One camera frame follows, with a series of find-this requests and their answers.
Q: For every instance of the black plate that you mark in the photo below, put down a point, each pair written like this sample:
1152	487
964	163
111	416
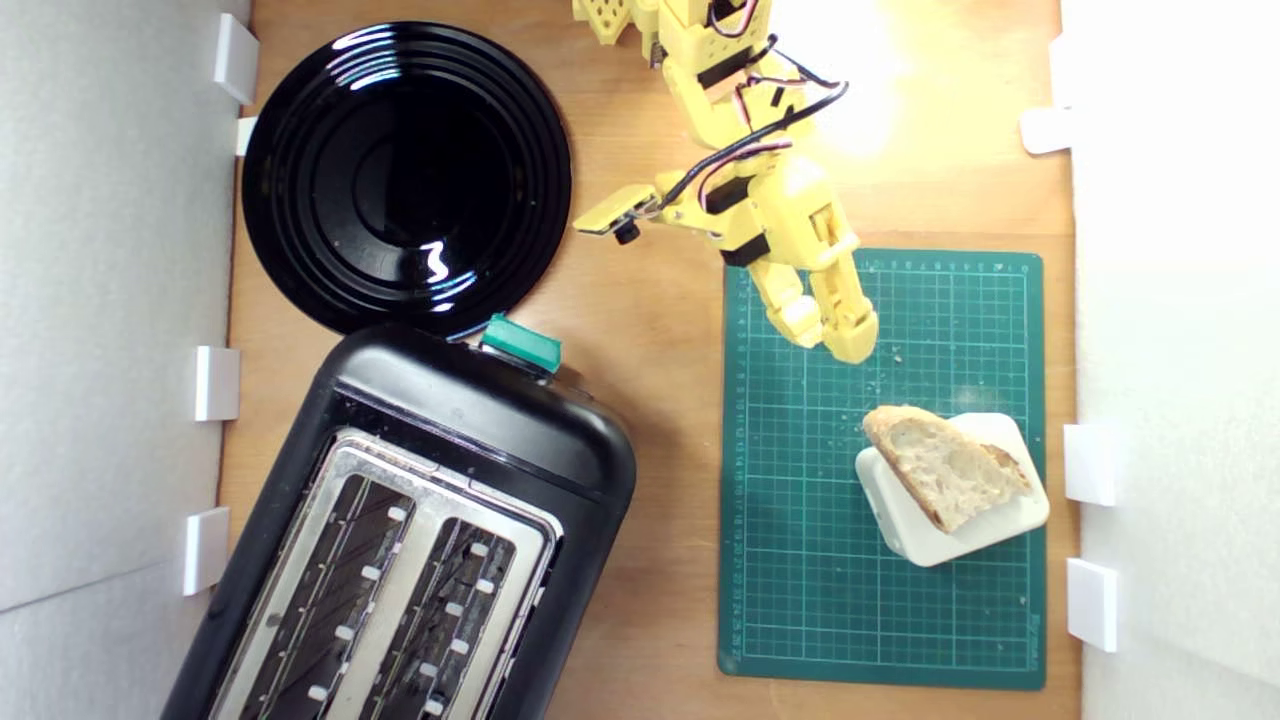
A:
400	180

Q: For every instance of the yellow gripper camera mount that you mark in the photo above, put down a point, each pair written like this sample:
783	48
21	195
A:
612	208

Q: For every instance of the black two-slot toaster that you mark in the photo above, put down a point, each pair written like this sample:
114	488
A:
500	420

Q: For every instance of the green cutting mat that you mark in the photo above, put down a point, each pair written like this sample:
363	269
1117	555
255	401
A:
800	500

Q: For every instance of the white wall clip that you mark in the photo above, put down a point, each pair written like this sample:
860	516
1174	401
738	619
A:
1063	70
236	58
217	383
206	550
246	135
1045	130
1092	603
1090	465

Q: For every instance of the white block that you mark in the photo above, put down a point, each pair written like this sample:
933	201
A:
950	545

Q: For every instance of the green toaster lever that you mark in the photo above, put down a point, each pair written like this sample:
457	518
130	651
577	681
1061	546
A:
522	342

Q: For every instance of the brown bread slice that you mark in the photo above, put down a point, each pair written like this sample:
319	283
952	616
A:
945	465

